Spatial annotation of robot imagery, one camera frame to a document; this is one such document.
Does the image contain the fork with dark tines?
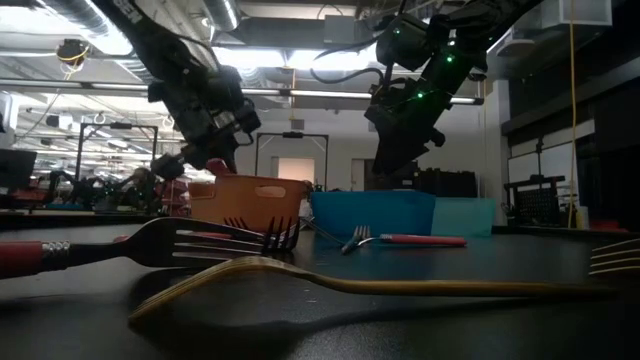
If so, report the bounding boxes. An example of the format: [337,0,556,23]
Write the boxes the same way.
[262,216,302,253]

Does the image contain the yellow hanging cable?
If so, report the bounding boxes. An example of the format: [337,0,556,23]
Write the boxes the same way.
[567,0,579,229]

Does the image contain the gold fork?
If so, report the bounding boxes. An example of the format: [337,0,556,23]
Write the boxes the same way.
[128,255,621,322]

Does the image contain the gold fork tines edge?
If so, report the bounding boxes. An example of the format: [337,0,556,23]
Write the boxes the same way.
[588,237,640,277]

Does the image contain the dark side monitor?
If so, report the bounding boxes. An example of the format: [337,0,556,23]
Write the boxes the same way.
[0,148,38,192]

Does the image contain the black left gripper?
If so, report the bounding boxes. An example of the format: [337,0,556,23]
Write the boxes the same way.
[147,63,262,182]

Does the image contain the black pegboard rack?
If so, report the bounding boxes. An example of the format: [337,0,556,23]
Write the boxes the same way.
[503,174,567,227]

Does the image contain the coiled yellow ceiling cable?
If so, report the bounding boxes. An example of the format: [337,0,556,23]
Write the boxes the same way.
[54,38,92,67]

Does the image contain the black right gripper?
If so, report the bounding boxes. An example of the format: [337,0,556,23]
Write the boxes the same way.
[363,74,454,176]

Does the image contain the teal plastic bin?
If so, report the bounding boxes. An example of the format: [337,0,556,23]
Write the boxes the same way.
[430,197,498,238]

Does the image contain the black equipment cases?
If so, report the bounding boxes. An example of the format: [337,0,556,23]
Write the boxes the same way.
[413,168,479,199]

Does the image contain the black gantry frame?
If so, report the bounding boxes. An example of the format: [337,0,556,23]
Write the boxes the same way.
[74,122,159,204]
[254,131,330,192]

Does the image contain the blue plastic bin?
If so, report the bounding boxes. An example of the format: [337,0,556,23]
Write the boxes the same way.
[309,189,437,238]

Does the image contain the orange plastic bin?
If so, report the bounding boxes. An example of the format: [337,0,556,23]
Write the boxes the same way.
[188,173,307,234]

